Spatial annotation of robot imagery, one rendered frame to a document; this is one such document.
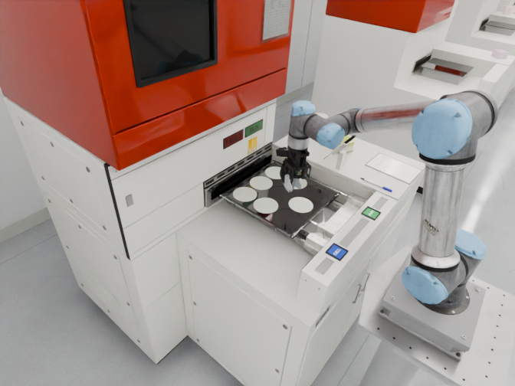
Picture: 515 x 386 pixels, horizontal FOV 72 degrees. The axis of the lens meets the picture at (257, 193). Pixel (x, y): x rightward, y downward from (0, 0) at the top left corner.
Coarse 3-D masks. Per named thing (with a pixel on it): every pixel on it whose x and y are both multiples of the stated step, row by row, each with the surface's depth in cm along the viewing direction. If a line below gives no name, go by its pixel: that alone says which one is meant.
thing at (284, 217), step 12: (264, 168) 164; (276, 180) 157; (312, 180) 158; (228, 192) 148; (264, 192) 149; (276, 192) 150; (288, 192) 150; (300, 192) 151; (312, 192) 151; (324, 192) 152; (336, 192) 152; (240, 204) 143; (252, 204) 143; (288, 204) 144; (264, 216) 137; (276, 216) 138; (288, 216) 138; (300, 216) 139; (288, 228) 133
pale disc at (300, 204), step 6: (294, 198) 147; (300, 198) 147; (306, 198) 148; (294, 204) 144; (300, 204) 144; (306, 204) 144; (312, 204) 145; (294, 210) 141; (300, 210) 141; (306, 210) 142
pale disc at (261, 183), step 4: (260, 176) 159; (252, 180) 156; (256, 180) 156; (260, 180) 156; (264, 180) 156; (268, 180) 157; (252, 184) 154; (256, 184) 154; (260, 184) 154; (264, 184) 154; (268, 184) 154; (272, 184) 154; (256, 188) 151; (260, 188) 151; (264, 188) 152
